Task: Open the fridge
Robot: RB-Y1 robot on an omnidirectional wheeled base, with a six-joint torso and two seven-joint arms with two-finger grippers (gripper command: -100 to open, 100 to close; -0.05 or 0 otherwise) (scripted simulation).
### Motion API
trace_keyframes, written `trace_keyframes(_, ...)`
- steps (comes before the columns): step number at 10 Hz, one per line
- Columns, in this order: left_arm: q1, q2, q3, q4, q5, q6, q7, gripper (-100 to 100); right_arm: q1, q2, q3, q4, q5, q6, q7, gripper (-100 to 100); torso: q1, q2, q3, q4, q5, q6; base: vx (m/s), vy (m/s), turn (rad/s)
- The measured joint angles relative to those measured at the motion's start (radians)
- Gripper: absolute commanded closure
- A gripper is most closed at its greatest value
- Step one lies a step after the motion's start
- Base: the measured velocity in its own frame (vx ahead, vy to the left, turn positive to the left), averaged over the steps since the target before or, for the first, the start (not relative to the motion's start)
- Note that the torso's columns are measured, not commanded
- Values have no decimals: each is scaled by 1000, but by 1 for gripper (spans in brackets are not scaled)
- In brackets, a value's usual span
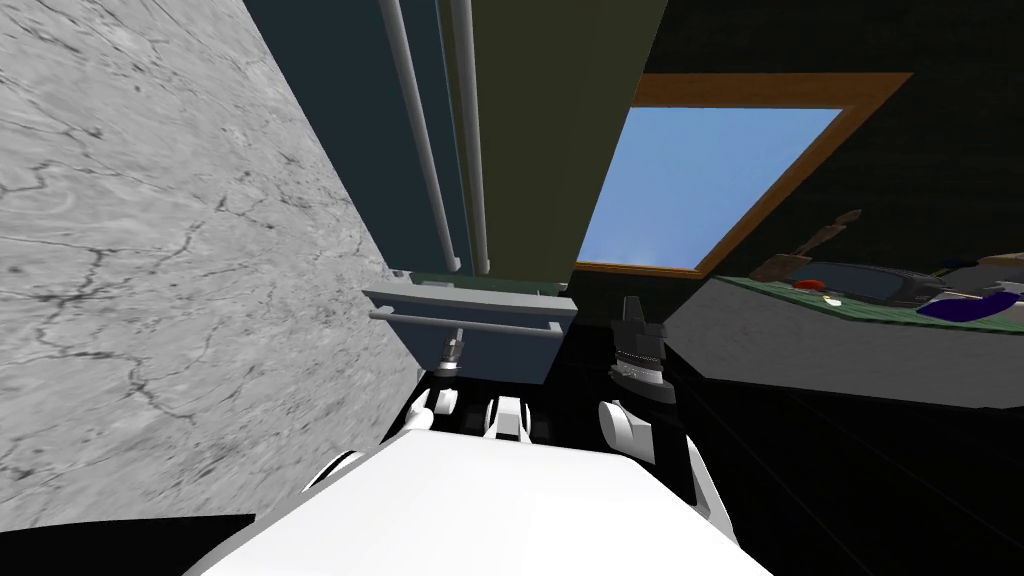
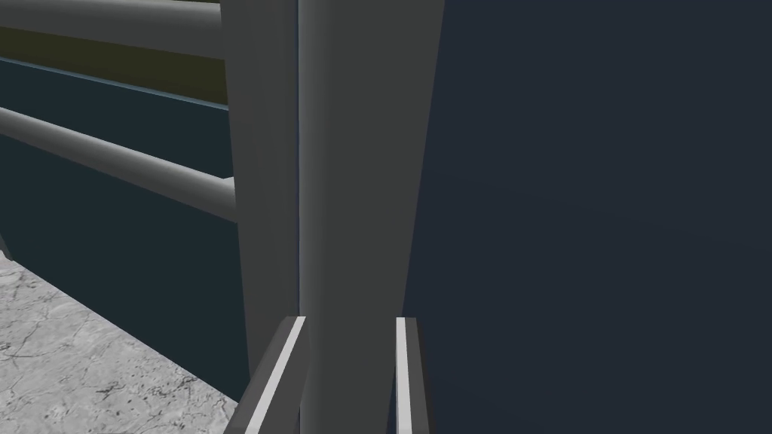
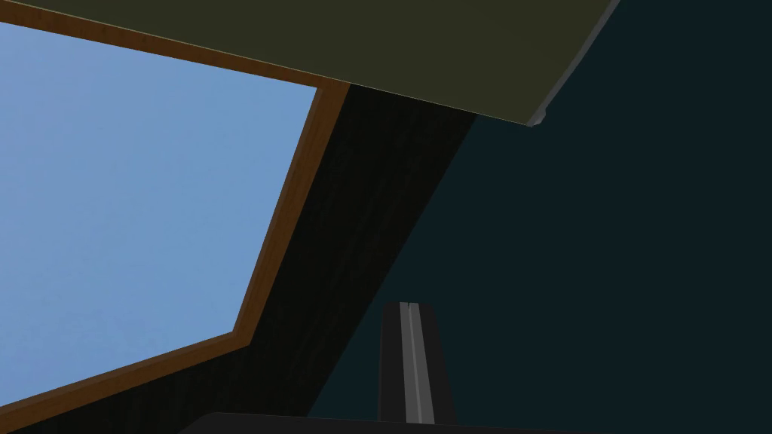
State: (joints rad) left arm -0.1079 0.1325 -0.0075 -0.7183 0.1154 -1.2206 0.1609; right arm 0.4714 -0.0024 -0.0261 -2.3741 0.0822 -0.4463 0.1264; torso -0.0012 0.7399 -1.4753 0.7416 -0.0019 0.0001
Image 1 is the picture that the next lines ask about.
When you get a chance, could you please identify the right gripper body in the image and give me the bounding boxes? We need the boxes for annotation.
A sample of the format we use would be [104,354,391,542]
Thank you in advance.
[610,320,669,358]

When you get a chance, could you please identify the blue-grey drawer front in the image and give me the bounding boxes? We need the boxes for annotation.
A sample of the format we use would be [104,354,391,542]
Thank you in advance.
[362,271,580,387]

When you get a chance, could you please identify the dark fridge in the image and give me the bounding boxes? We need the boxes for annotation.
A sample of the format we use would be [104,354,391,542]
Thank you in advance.
[242,0,670,387]

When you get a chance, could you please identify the wood-framed window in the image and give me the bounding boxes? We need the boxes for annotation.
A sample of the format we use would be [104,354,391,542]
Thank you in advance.
[575,72,914,281]

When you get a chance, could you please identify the grey kitchen counter with sink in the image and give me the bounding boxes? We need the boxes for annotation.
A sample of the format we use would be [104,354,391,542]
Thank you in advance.
[663,208,1024,412]

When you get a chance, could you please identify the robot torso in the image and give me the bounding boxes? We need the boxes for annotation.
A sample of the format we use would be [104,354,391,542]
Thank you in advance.
[183,395,774,576]

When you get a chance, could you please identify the olive fridge door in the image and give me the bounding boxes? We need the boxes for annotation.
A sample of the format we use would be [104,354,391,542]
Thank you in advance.
[435,0,670,286]

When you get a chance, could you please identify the dark blue fridge door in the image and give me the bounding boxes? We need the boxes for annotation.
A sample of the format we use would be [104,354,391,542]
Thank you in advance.
[242,0,475,275]

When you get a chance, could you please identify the grey drawer handle bar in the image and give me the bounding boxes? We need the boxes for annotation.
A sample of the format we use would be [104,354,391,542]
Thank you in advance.
[368,307,566,340]

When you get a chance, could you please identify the long grey door handle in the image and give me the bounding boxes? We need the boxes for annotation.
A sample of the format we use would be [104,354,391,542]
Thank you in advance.
[447,0,492,277]
[376,0,464,274]

